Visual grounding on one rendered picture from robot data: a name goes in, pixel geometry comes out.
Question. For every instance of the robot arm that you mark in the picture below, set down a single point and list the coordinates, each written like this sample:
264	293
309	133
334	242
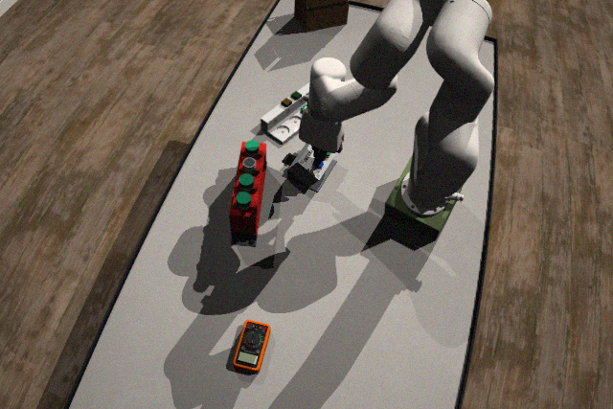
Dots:
452	47

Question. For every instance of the orange digital multimeter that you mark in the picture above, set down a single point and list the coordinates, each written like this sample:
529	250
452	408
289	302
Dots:
251	346

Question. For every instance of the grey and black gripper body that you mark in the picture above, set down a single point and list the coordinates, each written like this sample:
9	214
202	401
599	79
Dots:
323	135

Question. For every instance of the dark grey table edge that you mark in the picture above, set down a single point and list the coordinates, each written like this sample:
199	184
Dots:
122	282

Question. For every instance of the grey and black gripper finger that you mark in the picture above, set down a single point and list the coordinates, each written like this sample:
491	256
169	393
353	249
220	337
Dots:
315	153
322	155

